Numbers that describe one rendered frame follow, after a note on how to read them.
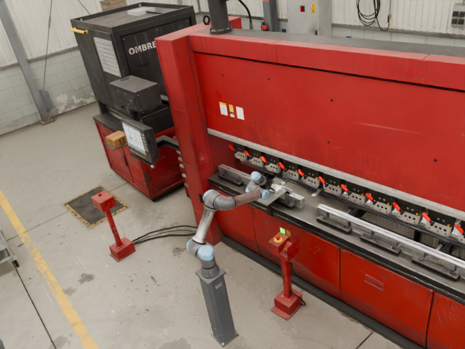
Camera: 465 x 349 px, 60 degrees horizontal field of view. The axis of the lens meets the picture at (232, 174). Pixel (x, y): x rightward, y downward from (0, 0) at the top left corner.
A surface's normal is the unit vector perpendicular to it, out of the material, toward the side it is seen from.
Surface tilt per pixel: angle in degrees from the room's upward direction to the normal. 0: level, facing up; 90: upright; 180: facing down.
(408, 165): 90
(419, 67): 90
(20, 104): 90
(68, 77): 90
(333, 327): 0
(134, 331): 0
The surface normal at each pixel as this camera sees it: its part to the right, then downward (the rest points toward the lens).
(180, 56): 0.70, 0.29
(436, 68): -0.70, 0.45
